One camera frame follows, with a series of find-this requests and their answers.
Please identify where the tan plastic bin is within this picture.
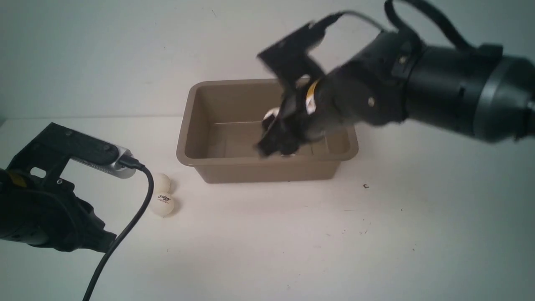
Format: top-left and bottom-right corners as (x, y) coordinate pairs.
(176, 79), (359, 184)

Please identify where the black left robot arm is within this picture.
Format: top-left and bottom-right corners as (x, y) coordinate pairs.
(0, 122), (134, 253)

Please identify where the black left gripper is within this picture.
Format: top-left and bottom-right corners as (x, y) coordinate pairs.
(0, 122), (119, 253)

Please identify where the plain white ping-pong ball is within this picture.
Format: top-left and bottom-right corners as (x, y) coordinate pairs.
(153, 173), (171, 193)

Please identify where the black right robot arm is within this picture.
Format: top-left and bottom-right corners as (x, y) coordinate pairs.
(256, 32), (534, 157)

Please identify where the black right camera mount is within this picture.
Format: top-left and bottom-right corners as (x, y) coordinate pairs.
(257, 20), (331, 102)

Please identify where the black left camera cable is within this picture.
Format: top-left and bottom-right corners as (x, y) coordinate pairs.
(82, 156), (155, 301)

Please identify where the white ping-pong ball with logo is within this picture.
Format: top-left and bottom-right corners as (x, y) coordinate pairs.
(149, 192), (175, 217)

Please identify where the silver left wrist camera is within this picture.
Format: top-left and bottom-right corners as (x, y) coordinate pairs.
(72, 145), (136, 179)

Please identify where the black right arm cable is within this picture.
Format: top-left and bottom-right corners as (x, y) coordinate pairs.
(318, 0), (477, 53)

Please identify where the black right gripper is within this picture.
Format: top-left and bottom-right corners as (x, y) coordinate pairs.
(256, 61), (408, 158)

